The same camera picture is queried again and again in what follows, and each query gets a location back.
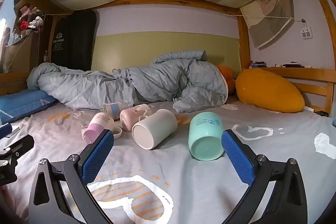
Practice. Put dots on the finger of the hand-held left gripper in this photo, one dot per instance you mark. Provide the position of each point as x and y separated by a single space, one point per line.
4 130

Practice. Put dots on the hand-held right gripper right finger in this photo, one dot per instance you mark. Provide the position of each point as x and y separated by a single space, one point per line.
237 158

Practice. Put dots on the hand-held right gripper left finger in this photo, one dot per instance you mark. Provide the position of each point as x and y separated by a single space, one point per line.
98 154

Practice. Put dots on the mint green cup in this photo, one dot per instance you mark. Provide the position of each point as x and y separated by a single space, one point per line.
206 136

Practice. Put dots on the pink and purple cup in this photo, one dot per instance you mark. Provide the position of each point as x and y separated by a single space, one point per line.
98 124

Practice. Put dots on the white cup with blue band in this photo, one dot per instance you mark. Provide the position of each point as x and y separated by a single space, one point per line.
113 108

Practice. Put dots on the blue pillow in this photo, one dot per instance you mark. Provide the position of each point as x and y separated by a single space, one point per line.
21 104

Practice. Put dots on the grey printed bedsheet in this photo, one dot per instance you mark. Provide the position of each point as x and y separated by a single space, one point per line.
170 163

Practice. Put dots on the grey duvet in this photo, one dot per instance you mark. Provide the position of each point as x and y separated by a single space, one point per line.
118 85

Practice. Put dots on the yellow pillow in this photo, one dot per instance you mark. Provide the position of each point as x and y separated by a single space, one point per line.
267 90

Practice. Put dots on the cardboard box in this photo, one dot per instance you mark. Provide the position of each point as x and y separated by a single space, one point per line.
21 56

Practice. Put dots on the orange plush toy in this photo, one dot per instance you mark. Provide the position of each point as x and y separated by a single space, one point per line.
225 74

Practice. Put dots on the black charger block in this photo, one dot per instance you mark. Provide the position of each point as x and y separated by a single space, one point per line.
321 113

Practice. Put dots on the dark small box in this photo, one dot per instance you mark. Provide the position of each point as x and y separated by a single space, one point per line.
256 64

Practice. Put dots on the flat black device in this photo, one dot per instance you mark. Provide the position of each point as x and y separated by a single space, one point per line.
292 65

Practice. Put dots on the stuffed toys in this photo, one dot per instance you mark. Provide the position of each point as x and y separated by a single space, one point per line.
32 22

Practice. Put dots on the black hanging bag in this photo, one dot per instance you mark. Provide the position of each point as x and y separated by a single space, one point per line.
73 40

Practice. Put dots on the green headboard panel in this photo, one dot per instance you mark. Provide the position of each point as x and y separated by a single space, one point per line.
162 43

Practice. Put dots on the checkered hanging curtain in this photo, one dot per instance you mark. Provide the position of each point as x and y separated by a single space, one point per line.
267 11

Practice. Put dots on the wooden bed frame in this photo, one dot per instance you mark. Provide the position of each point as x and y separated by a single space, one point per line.
244 37

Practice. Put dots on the white wall power socket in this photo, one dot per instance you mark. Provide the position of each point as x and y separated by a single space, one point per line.
306 32

